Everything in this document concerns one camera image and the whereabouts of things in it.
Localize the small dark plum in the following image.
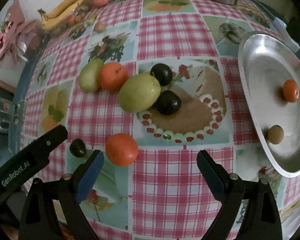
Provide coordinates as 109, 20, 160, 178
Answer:
69, 138, 87, 158

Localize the orange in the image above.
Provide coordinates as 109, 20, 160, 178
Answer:
282, 79, 299, 103
106, 133, 139, 166
98, 62, 129, 93

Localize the brown kiwi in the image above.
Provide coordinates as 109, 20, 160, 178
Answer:
267, 125, 285, 145

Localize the small green mango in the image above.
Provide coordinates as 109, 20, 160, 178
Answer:
78, 59, 104, 93

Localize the large green mango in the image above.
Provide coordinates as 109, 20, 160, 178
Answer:
117, 73, 161, 113

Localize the pink flower bouquet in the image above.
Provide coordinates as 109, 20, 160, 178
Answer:
0, 0, 44, 64

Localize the lower banana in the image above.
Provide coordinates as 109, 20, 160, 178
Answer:
42, 0, 84, 31

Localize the banana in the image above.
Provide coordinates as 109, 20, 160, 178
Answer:
42, 0, 84, 31
38, 0, 80, 19

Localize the checkered fruit tablecloth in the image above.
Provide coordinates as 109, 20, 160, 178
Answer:
20, 0, 300, 239

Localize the glass fruit bowl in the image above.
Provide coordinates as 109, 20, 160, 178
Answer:
41, 0, 91, 35

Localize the small brown longan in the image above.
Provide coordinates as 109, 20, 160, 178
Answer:
94, 22, 106, 33

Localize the steel round tray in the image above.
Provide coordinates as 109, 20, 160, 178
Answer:
238, 31, 300, 178

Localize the upper banana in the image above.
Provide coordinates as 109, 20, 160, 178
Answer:
38, 0, 80, 19

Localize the black power adapter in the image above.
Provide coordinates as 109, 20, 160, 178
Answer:
286, 17, 300, 43

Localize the white power strip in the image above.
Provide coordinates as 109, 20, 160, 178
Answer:
273, 17, 300, 53

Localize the blue bed sheet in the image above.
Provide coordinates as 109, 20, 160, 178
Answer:
8, 0, 289, 155

